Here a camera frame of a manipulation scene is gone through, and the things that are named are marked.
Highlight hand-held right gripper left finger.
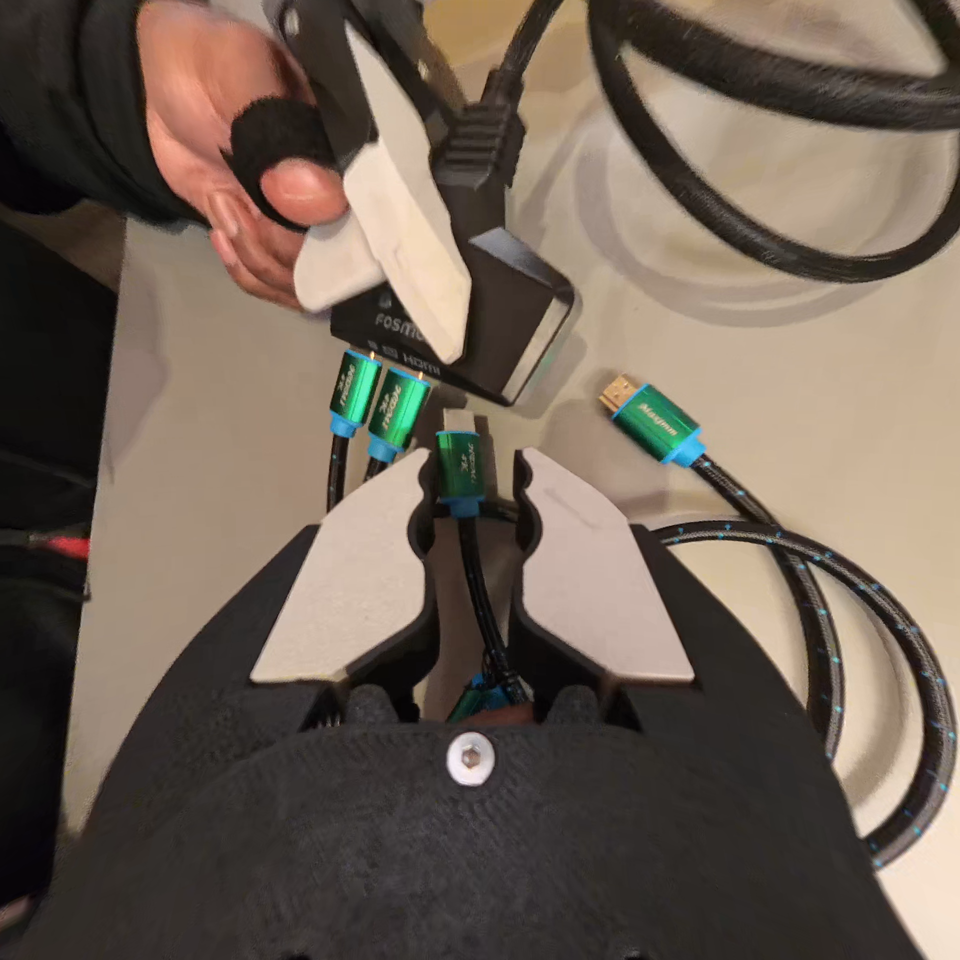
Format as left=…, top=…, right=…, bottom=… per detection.
left=249, top=447, right=442, bottom=721

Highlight black braided cable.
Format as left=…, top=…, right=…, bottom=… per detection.
left=431, top=0, right=960, bottom=285

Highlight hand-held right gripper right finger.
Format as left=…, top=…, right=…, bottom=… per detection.
left=510, top=447, right=696, bottom=721

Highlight green plug braided cable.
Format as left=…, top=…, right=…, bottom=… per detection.
left=326, top=348, right=959, bottom=873
left=363, top=366, right=434, bottom=483
left=433, top=408, right=530, bottom=723

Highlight person's left hand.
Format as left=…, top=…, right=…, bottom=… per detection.
left=138, top=0, right=350, bottom=310

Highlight person's dark clothing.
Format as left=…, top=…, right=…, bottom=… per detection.
left=0, top=217, right=117, bottom=909

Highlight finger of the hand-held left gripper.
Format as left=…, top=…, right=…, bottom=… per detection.
left=292, top=21, right=475, bottom=366

